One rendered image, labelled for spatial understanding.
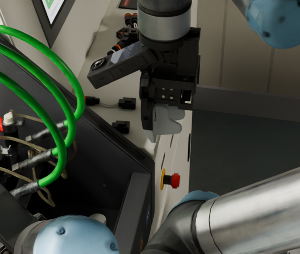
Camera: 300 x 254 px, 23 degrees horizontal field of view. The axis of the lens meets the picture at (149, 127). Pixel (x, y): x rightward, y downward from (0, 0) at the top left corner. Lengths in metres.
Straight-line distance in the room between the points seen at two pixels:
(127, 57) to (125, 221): 0.44
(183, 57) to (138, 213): 0.46
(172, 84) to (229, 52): 1.96
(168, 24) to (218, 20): 1.94
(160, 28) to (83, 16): 0.80
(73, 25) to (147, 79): 0.68
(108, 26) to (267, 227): 1.23
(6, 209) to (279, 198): 0.34
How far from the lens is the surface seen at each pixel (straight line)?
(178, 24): 1.01
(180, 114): 1.16
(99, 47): 1.81
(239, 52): 3.01
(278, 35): 0.89
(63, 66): 1.28
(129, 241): 1.37
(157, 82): 1.06
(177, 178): 1.68
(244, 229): 0.74
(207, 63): 3.06
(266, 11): 0.88
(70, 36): 1.70
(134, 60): 1.06
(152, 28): 1.01
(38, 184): 1.25
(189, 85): 1.06
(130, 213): 1.42
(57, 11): 1.64
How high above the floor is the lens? 1.98
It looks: 40 degrees down
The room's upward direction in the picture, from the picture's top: straight up
